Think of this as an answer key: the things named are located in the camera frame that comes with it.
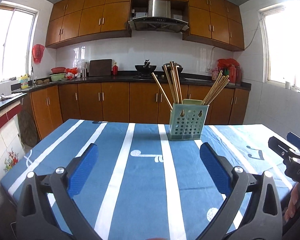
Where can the wooden chopstick five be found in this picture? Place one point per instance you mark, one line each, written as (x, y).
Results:
(170, 83)

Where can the red bag and condiment bottles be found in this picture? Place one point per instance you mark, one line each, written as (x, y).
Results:
(229, 67)

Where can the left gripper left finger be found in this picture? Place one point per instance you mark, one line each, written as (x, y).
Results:
(46, 207)

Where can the wooden chopstick eight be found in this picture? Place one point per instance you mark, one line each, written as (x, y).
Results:
(213, 87)

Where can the red bottle on counter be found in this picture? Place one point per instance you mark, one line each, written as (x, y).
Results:
(114, 69)

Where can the wooden chopstick nine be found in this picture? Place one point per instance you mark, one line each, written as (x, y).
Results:
(222, 80)

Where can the dark cutting board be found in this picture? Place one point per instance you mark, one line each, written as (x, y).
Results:
(100, 67)

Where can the black wok left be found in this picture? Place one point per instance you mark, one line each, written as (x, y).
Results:
(145, 69)

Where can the wooden chopstick four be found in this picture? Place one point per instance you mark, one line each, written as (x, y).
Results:
(177, 95)

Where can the stacked basins on counter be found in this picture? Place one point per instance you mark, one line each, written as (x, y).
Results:
(61, 73)

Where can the blue striped tablecloth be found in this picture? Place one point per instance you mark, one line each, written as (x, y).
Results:
(144, 185)

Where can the right human hand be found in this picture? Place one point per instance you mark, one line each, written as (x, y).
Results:
(292, 205)

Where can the wooden chopstick one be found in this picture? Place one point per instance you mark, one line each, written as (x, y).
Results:
(162, 91)

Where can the lidded wok right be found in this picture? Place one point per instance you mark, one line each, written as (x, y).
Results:
(168, 67)

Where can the white cup on windowsill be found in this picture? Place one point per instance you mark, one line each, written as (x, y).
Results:
(287, 85)

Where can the wooden chopstick two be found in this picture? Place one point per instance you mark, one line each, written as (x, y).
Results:
(172, 81)

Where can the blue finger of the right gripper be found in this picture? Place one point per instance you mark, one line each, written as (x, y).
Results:
(294, 139)

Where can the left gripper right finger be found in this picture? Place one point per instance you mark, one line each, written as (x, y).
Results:
(262, 218)

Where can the green perforated utensil holder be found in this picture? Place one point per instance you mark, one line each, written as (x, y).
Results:
(187, 120)

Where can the upper wooden cabinets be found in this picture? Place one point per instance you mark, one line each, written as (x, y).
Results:
(214, 22)

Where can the wooden cabinets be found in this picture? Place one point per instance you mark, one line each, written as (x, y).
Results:
(139, 102)
(214, 22)

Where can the wooden chopstick three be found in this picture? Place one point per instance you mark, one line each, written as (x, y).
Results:
(176, 72)

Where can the yellow detergent bottle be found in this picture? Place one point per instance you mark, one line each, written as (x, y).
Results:
(24, 81)

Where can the lower wooden cabinets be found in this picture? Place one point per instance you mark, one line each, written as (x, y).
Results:
(139, 102)

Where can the steel range hood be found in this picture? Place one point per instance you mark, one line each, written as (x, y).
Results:
(159, 15)

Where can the red plastic bag on wall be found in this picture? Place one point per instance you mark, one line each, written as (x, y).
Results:
(37, 53)

